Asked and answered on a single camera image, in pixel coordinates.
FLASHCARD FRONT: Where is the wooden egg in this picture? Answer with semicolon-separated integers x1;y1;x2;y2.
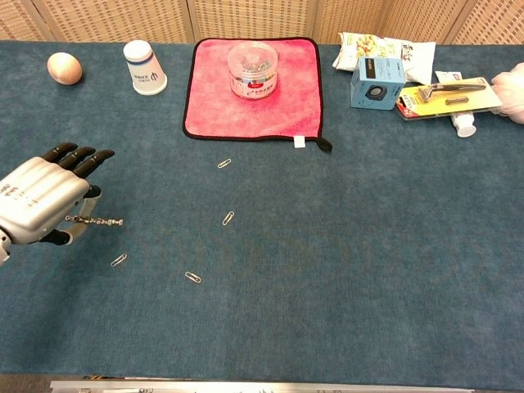
46;52;84;86

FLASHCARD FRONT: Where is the white paper cup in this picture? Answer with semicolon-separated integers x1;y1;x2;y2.
123;39;169;97

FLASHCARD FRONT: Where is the pink cloth with black edge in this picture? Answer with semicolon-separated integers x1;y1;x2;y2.
182;37;333;153

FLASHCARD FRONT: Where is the white snack bag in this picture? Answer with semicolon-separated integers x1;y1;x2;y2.
332;32;437;85

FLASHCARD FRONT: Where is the blue speaker box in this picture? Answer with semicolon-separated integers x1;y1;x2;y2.
350;56;407;111

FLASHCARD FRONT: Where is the silver metal chain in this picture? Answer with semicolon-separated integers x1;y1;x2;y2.
65;215;124;228

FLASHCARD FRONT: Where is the small white sachet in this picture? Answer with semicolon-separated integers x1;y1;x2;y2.
434;70;463;85

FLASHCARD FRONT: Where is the clear jar of binder clips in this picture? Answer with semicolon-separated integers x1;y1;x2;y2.
227;41;279;100

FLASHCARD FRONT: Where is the white tube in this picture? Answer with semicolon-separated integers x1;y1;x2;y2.
449;112;477;138

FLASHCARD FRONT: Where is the yellow razor blister pack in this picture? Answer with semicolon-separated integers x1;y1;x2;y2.
395;76;504;121

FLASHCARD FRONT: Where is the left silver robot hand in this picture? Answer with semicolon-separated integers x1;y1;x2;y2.
0;142;115;246

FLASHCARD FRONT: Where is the aluminium rail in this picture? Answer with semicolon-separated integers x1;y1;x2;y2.
49;379;476;393

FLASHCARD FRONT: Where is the wicker folding screen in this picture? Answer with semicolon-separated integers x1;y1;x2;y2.
0;0;524;45

